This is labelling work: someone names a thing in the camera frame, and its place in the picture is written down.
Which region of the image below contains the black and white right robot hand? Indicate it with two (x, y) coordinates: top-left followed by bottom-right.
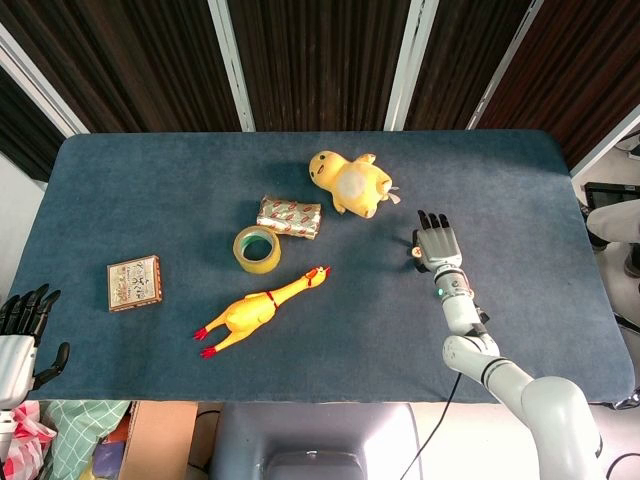
(410, 209), (464, 274)

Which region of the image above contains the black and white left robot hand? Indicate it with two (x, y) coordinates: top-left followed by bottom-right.
(0, 283), (71, 409)

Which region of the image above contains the pink plastic bag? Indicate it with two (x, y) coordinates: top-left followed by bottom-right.
(0, 399), (57, 480)

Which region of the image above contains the green checked cloth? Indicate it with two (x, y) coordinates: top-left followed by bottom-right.
(42, 399), (131, 480)

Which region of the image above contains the yellow plush chick toy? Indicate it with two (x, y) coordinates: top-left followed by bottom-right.
(307, 149), (401, 219)

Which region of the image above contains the brown printed card box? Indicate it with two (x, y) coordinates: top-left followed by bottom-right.
(106, 255), (164, 313)

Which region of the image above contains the silver foil packet red print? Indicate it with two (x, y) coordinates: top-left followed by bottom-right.
(255, 195), (322, 241)

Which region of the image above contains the brown cardboard box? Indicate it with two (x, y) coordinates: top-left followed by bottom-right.
(119, 400), (199, 480)

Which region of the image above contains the yellowish clear packing tape roll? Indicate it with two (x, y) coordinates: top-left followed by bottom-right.
(232, 225), (283, 275)

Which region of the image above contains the black flat device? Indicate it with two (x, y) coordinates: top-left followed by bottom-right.
(584, 182), (640, 207)

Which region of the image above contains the beige trouser leg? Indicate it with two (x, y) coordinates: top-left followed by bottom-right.
(587, 202), (640, 246)

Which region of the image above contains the yellow rubber chicken toy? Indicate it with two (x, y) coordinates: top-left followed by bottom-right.
(193, 265), (333, 360)

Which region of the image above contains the blue felt table cloth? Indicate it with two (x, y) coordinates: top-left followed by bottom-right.
(0, 130), (636, 405)

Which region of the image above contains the grey robot torso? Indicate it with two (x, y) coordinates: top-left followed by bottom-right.
(209, 402), (421, 480)

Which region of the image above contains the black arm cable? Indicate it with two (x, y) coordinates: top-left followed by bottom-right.
(399, 372), (464, 480)

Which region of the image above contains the white partition frame post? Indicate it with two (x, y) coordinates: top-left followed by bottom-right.
(207, 0), (256, 133)
(383, 0), (440, 132)
(0, 22), (91, 136)
(464, 0), (544, 131)
(569, 114), (640, 179)

